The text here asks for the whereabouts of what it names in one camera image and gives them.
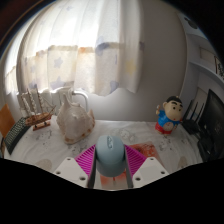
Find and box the black router with antennas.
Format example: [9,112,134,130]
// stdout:
[181,99,205,135]

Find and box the cartoon boy figurine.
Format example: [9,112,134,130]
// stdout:
[154,95,184,135]

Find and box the white star-print curtain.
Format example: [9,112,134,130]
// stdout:
[4,0,146,98]

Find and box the large white conch shell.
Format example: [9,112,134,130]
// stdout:
[55,88,97,145]

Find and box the black computer keyboard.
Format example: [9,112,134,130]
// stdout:
[3,116,31,155]

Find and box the white wall shelf unit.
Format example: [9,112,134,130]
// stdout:
[179,13,224,88]

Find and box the red printed mouse pad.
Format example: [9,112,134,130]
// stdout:
[99,141,166,188]

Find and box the wooden sailing ship model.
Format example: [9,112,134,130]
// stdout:
[20,88,57,132]

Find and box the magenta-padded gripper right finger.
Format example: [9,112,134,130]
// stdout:
[123,143,170,189]

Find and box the black computer monitor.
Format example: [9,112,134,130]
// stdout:
[197,88,224,161]

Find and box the orange wooden chair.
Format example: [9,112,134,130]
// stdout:
[0,103,16,138]

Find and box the light blue computer mouse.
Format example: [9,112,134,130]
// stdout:
[94,134,127,178]

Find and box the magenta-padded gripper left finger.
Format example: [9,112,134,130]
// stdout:
[53,143,98,189]

